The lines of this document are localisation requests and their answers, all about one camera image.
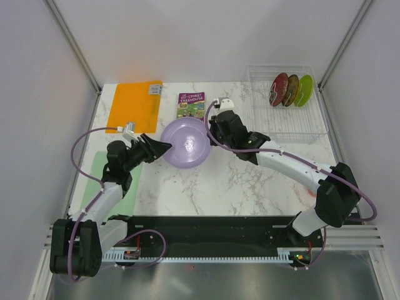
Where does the orange cutting mat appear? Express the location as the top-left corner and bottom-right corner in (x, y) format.
(106, 81), (163, 134)

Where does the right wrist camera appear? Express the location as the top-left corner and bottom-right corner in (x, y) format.
(213, 97), (235, 113)

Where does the orange paper cup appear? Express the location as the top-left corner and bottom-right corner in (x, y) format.
(306, 188), (316, 198)

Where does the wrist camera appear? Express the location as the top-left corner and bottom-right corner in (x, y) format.
(213, 97), (235, 113)
(117, 122), (138, 143)

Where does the yellow brown patterned plate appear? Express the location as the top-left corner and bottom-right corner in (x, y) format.
(281, 74), (300, 107)

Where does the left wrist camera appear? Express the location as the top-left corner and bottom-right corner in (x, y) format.
(117, 122), (138, 143)

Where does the purple plastic plate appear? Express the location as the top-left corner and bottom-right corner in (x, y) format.
(161, 117), (211, 169)

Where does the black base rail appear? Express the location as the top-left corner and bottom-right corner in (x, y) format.
(116, 216), (323, 257)

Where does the lime green plate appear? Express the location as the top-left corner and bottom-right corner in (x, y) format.
(294, 74), (314, 107)

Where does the green clipboard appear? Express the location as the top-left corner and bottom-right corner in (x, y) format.
(81, 151), (143, 221)

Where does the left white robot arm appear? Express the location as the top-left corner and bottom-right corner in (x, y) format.
(49, 134), (172, 283)

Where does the purple treehouse book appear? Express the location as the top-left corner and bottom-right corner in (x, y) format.
(176, 92), (206, 121)

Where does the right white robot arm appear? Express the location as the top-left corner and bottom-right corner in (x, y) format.
(206, 110), (360, 246)

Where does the white slotted cable duct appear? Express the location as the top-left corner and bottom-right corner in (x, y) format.
(102, 247), (311, 264)

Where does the red floral plate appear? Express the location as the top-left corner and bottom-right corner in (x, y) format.
(269, 72), (289, 107)

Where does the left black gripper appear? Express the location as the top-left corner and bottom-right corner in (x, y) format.
(123, 133), (172, 172)

